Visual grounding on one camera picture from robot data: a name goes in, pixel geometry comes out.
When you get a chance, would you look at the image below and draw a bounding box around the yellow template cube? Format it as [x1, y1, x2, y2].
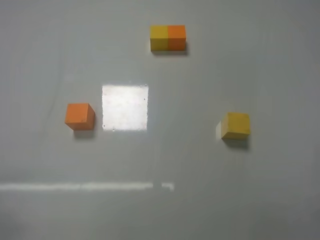
[149, 25, 169, 52]

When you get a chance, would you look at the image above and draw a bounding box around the orange template cube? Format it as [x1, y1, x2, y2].
[167, 25, 187, 51]

